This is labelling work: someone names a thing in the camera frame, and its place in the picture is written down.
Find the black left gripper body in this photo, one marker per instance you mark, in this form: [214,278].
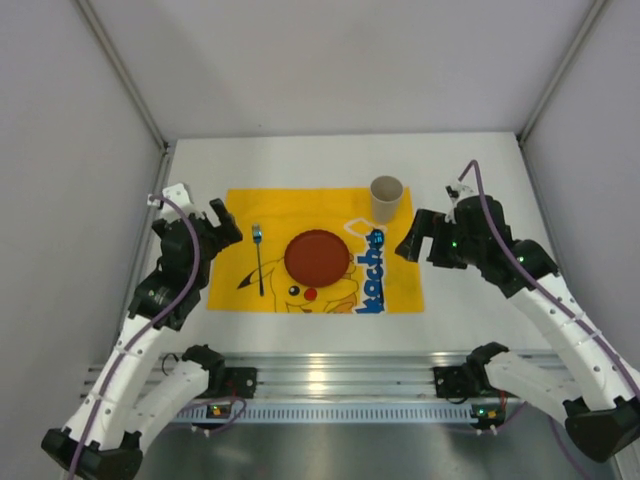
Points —
[215,233]

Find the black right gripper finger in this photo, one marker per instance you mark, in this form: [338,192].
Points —
[423,225]
[444,254]

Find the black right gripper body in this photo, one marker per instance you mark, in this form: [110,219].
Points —
[426,240]

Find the blue metallic fork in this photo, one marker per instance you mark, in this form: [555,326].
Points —
[257,237]

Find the yellow Pikachu cloth placemat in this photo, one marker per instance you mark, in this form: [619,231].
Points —
[283,214]

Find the beige paper cup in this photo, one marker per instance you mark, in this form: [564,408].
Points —
[386,193]

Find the red-orange plate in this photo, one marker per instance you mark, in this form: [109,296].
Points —
[316,258]

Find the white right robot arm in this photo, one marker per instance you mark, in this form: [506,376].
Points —
[599,405]

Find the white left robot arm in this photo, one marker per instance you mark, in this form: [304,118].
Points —
[108,435]

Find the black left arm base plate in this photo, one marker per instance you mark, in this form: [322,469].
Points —
[230,382]

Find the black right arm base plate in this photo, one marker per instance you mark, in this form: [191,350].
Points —
[465,382]

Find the aluminium mounting rail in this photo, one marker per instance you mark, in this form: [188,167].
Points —
[333,377]

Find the slotted grey cable duct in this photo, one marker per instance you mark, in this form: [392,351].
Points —
[349,413]

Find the left aluminium corner post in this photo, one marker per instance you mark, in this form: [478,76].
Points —
[91,18]

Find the aluminium corner post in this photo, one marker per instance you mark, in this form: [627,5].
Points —
[579,40]
[91,18]

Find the right aluminium corner post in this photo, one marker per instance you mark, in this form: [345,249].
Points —
[579,40]

